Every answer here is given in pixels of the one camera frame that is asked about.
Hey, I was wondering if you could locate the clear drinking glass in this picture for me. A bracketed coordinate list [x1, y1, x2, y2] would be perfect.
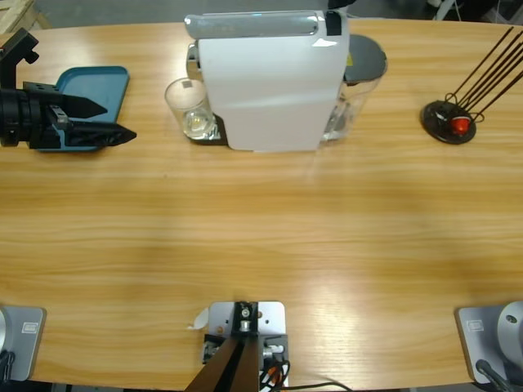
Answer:
[164, 78, 216, 140]

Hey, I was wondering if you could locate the thin black power cable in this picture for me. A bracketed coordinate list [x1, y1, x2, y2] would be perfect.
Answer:
[281, 381, 355, 392]

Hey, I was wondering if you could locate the dark object at right edge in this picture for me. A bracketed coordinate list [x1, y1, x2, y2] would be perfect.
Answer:
[203, 301, 290, 387]

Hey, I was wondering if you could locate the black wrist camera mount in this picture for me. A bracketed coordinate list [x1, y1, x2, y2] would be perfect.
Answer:
[0, 28, 40, 89]

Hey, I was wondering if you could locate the white capsule coffee machine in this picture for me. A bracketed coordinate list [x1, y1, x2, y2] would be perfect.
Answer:
[182, 8, 352, 154]

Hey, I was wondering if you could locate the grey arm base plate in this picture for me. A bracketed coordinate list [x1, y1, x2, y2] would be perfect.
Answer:
[455, 301, 523, 385]
[0, 305, 47, 381]

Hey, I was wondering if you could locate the black base cable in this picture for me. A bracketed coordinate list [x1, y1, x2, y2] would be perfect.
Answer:
[0, 350, 17, 383]
[476, 359, 514, 392]

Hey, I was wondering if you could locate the black capsule holder with rods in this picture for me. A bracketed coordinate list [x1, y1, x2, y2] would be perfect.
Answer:
[420, 26, 523, 145]

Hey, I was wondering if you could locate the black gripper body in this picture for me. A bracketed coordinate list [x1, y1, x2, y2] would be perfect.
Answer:
[0, 87, 74, 150]

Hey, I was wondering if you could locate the wooden pallet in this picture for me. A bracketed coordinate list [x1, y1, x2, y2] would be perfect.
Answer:
[0, 0, 52, 34]

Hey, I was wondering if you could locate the dark camera post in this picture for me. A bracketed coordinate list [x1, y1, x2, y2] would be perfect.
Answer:
[183, 301, 262, 392]

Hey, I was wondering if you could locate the grey coffee machine lever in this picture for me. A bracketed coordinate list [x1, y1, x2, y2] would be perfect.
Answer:
[183, 11, 324, 40]

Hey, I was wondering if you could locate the teal plastic tray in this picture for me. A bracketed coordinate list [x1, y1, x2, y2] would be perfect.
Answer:
[36, 65, 131, 154]

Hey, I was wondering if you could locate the orange cable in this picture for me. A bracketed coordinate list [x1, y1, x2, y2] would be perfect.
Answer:
[261, 363, 287, 389]

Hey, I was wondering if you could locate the white tape piece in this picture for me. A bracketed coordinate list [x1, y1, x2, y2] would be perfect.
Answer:
[186, 308, 210, 331]

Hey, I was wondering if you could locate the white metal chair frame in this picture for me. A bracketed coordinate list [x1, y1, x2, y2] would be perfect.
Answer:
[427, 0, 465, 21]

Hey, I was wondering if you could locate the clear water tank grey lid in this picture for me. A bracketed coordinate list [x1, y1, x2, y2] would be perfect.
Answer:
[320, 34, 388, 148]

